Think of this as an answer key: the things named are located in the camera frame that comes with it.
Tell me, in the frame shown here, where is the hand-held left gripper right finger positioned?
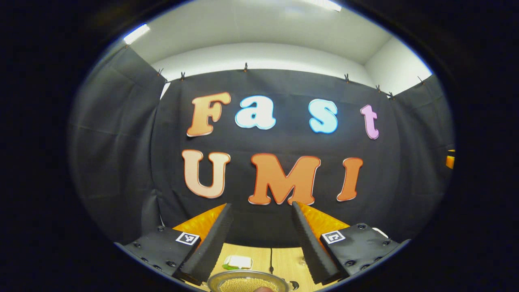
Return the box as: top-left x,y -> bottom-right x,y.
290,200 -> 412,286

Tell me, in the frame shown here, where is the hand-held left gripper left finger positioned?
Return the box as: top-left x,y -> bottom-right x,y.
115,202 -> 235,287

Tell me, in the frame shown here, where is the steel pot with black handles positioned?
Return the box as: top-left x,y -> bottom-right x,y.
207,270 -> 300,292

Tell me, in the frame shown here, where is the pile of soybeans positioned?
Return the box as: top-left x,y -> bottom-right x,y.
219,278 -> 280,292

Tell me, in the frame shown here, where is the sandwich with lettuce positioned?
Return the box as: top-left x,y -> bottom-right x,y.
222,255 -> 253,271

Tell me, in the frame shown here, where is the row of black clips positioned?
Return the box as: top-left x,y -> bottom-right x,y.
156,62 -> 426,100

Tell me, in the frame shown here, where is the ceiling light panel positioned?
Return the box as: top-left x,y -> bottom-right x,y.
123,24 -> 151,45
300,0 -> 342,12

